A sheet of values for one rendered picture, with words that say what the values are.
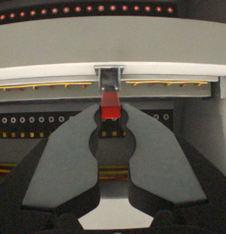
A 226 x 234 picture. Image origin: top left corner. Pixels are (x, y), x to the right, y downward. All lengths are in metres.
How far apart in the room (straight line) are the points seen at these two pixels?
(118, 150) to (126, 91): 0.20
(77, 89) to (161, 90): 0.11
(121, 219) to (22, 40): 0.23
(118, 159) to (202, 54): 0.30
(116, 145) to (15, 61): 0.29
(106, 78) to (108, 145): 0.23
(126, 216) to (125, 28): 0.21
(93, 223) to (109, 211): 0.03
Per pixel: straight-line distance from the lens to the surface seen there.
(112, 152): 0.41
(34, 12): 0.37
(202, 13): 0.35
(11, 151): 0.47
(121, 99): 0.33
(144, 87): 0.23
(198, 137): 0.35
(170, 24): 0.19
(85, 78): 0.21
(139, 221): 0.26
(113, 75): 0.20
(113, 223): 0.25
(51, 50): 0.17
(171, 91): 0.24
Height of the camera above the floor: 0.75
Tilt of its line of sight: 17 degrees up
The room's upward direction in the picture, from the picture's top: 179 degrees clockwise
